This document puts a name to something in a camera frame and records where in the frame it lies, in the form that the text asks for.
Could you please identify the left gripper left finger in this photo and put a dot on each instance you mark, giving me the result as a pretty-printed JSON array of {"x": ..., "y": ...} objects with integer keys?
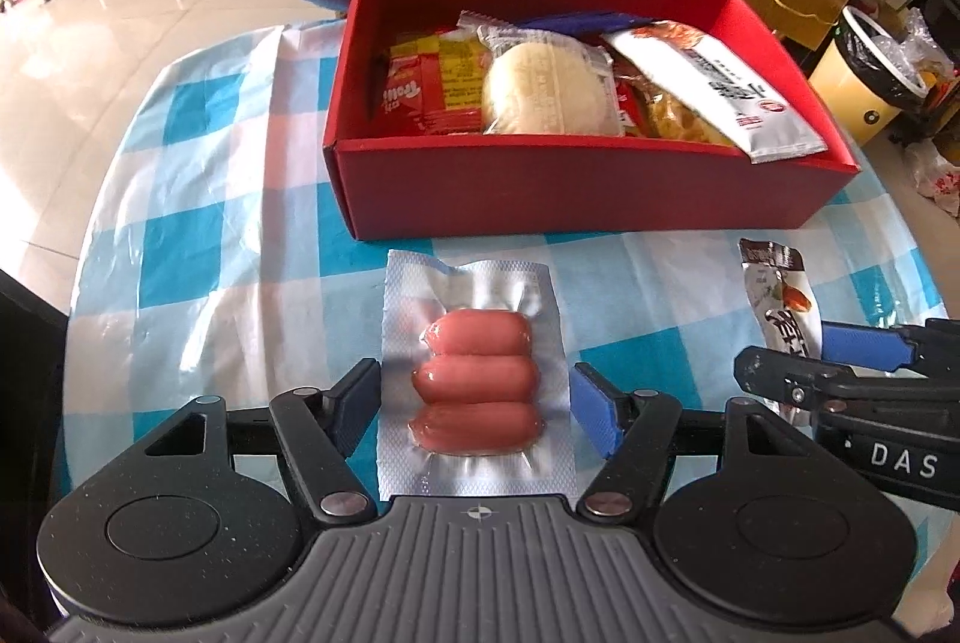
[{"x": 317, "y": 430}]

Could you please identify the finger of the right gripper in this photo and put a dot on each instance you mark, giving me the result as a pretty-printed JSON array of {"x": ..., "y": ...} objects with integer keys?
[
  {"x": 776, "y": 376},
  {"x": 885, "y": 350}
]

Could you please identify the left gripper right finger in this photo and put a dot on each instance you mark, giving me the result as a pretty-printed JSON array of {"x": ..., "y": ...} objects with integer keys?
[{"x": 634, "y": 434}]

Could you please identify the small white red snack packet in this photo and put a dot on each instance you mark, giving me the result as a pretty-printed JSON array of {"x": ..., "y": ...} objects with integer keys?
[{"x": 785, "y": 307}]

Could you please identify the vacuum packed sausages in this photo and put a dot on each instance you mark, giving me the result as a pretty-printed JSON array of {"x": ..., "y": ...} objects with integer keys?
[{"x": 475, "y": 390}]

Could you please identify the yellow egg crisp packet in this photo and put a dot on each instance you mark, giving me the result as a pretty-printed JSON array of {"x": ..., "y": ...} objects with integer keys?
[{"x": 654, "y": 113}]

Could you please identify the white spicy strips packet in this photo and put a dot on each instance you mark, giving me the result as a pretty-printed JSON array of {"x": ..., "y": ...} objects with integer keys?
[{"x": 714, "y": 82}]

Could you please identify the yellow red Trolli packet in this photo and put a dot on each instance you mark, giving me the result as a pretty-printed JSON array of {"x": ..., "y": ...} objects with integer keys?
[{"x": 433, "y": 86}]

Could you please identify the round white cake packet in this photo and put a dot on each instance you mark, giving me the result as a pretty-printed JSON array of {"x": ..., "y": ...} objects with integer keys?
[{"x": 544, "y": 83}]

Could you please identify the purple foil packet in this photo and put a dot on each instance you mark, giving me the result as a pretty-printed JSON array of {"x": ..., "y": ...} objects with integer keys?
[{"x": 580, "y": 24}]

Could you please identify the blue checkered tablecloth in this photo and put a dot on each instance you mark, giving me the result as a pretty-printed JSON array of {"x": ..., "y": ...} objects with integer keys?
[{"x": 216, "y": 262}]

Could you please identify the red cardboard box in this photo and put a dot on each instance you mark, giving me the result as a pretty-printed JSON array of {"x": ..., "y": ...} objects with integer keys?
[{"x": 464, "y": 185}]

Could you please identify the yellow trash bin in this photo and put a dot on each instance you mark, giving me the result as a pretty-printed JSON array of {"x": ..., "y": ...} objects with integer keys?
[{"x": 864, "y": 77}]

